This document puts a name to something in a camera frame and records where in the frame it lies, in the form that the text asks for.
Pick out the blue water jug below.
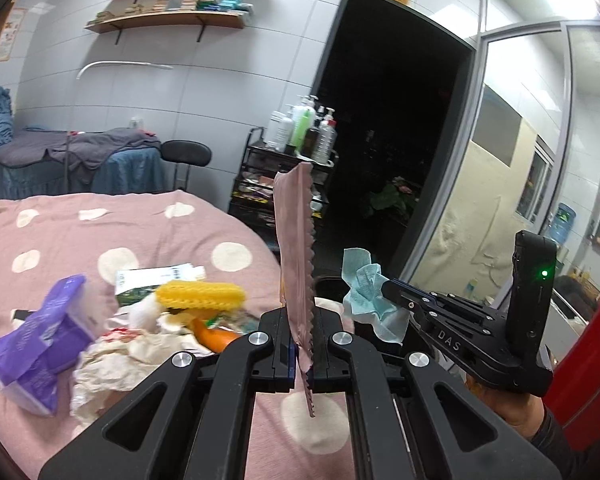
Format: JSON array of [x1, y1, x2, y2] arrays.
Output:
[[549, 203, 579, 247]]

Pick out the green pump bottle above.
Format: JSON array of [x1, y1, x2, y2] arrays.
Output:
[[290, 104, 316, 150]]

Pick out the person's right hand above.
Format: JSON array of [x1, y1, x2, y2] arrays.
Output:
[[464, 373, 547, 440]]

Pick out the green potted plant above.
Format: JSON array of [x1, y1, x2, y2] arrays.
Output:
[[362, 176, 422, 222]]

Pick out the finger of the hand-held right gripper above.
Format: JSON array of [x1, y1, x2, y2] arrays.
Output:
[[404, 307, 487, 373], [381, 279, 509, 322]]

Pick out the black mesh cart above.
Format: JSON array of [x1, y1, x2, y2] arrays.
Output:
[[227, 127, 340, 244]]

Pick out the teal tissue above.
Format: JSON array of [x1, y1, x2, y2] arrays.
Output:
[[341, 247, 412, 345]]

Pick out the pink polka dot blanket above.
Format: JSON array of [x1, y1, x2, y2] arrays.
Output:
[[0, 190, 357, 480]]

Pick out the clear plastic bottle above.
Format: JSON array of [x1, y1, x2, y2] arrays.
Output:
[[312, 119, 339, 164]]

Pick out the white cotton wad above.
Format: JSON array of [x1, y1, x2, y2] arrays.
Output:
[[127, 293, 164, 334]]

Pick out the grey framed glass partition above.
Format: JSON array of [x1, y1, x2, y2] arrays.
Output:
[[404, 19, 600, 321]]

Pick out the person's right forearm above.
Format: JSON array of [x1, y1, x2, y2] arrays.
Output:
[[519, 405, 600, 480]]

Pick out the wall poster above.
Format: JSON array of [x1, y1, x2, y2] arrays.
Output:
[[0, 7, 27, 64]]

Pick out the grey towel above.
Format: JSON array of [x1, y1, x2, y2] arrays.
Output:
[[0, 127, 162, 185]]

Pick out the white and green carton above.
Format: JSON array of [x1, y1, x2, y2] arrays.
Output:
[[113, 262, 207, 307]]

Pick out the dark door frame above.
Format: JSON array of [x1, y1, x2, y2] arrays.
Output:
[[309, 0, 477, 282]]

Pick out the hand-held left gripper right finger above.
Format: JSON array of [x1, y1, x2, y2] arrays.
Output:
[[311, 308, 564, 480]]

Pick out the wooden wall shelves with boxes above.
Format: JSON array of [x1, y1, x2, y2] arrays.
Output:
[[87, 0, 256, 25]]

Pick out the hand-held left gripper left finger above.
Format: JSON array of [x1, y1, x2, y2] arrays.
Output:
[[39, 309, 298, 480]]

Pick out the black round chair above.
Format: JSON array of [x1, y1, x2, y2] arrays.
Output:
[[159, 139, 214, 192]]

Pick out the blue covered massage bed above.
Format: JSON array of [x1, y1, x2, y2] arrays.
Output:
[[0, 127, 164, 200]]

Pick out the yellow ridged wrapper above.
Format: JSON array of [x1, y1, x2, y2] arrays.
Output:
[[154, 281, 249, 314]]

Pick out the purple tissue pack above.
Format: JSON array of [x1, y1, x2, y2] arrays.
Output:
[[0, 273, 102, 419]]

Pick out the dark brown bottle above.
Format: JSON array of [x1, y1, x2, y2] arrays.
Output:
[[302, 127, 322, 159]]

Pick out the orange tube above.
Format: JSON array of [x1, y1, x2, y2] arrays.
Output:
[[187, 317, 243, 354]]

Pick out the crumpled beige paper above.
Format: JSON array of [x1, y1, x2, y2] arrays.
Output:
[[69, 331, 217, 424]]

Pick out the pink serrated wrapper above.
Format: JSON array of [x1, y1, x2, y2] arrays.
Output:
[[273, 162, 317, 418]]

